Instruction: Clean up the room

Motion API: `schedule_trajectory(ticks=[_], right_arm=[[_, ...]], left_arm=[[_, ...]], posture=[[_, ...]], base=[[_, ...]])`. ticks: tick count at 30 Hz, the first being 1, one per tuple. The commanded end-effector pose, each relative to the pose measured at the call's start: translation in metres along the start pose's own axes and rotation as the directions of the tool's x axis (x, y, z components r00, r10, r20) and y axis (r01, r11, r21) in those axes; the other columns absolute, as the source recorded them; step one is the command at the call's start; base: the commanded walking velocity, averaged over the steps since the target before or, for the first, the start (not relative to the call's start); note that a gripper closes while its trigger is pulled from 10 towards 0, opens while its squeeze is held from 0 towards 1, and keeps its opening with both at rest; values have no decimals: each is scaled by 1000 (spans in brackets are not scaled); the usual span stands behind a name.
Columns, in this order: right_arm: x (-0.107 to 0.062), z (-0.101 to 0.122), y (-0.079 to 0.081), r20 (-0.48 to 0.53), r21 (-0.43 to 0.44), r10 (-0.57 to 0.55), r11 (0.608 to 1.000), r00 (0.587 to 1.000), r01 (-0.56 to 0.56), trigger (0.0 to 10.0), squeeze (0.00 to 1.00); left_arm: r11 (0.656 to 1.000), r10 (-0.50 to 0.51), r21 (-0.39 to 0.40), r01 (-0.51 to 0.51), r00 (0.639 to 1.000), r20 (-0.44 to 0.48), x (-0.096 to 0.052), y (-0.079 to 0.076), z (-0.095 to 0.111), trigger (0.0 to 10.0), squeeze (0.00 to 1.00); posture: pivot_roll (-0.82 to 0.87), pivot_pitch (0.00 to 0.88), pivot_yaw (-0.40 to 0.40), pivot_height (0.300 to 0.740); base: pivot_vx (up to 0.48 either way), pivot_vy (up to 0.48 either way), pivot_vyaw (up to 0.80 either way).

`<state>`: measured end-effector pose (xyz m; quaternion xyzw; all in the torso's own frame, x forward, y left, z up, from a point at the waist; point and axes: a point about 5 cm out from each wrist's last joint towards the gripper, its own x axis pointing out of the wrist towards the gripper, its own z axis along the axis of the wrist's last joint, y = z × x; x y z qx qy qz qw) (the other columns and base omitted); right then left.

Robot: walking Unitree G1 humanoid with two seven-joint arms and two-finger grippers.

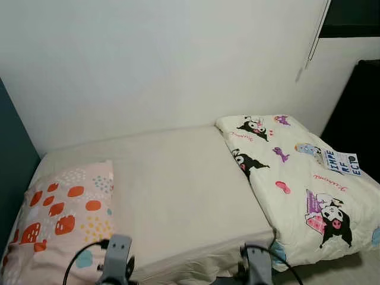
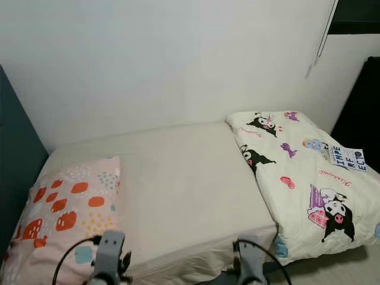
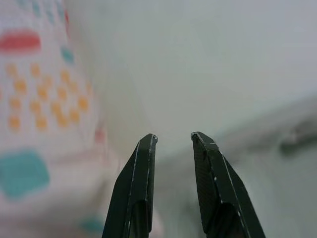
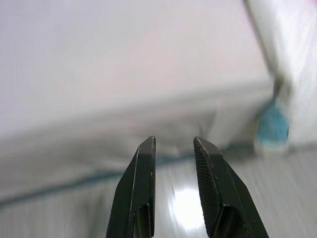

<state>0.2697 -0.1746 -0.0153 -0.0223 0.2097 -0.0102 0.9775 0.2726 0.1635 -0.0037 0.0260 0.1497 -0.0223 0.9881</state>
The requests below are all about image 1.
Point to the white book blue letters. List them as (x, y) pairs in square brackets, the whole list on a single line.
[(343, 163)]

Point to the teal upholstered headboard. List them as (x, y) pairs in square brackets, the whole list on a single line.
[(16, 160)]

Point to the pink patterned pillow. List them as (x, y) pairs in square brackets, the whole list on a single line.
[(59, 219)]

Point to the bed with cream sheet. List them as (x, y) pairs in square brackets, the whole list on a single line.
[(178, 190)]

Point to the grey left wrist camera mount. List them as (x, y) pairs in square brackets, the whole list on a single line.
[(117, 255)]

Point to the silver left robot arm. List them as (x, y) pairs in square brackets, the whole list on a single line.
[(113, 281)]

